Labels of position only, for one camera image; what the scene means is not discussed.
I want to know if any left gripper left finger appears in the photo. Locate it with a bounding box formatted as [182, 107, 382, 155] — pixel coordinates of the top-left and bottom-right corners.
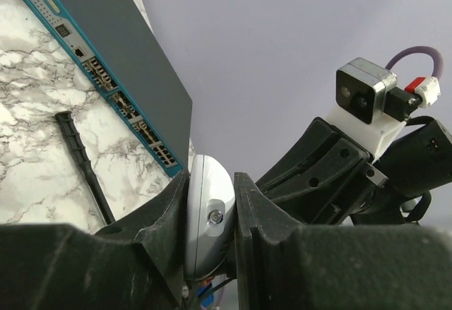
[1, 171, 189, 309]

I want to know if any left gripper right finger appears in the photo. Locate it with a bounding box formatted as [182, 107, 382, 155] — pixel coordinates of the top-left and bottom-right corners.
[234, 172, 451, 309]

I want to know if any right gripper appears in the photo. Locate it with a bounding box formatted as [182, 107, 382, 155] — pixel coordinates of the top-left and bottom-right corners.
[256, 117, 388, 225]

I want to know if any white remote control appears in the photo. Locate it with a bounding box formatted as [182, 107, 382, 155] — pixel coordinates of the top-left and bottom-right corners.
[184, 155, 236, 281]

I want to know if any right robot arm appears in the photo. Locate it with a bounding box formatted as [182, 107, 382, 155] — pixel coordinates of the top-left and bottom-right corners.
[256, 117, 451, 225]

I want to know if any black hammer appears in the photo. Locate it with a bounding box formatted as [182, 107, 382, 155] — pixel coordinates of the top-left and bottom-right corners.
[54, 111, 115, 225]

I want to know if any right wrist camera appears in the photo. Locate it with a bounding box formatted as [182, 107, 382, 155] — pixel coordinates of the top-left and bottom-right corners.
[326, 48, 444, 162]

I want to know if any dark network switch box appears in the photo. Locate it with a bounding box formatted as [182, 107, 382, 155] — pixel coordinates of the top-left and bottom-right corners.
[24, 0, 192, 176]

